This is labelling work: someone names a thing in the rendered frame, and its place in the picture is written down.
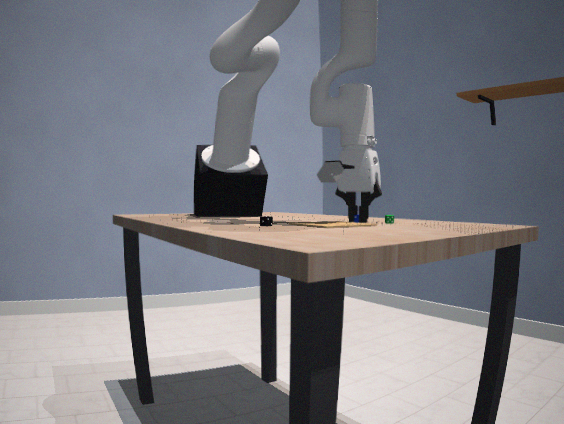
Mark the tan flat mat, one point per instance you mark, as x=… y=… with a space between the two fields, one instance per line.
x=332 y=224

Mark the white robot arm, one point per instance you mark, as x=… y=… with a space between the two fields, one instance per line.
x=351 y=112

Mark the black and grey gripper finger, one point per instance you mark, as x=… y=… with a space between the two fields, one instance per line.
x=352 y=207
x=366 y=201

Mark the black die with white pips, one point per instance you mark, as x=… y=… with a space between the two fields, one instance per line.
x=266 y=221

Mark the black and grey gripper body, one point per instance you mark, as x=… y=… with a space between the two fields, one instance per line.
x=362 y=178

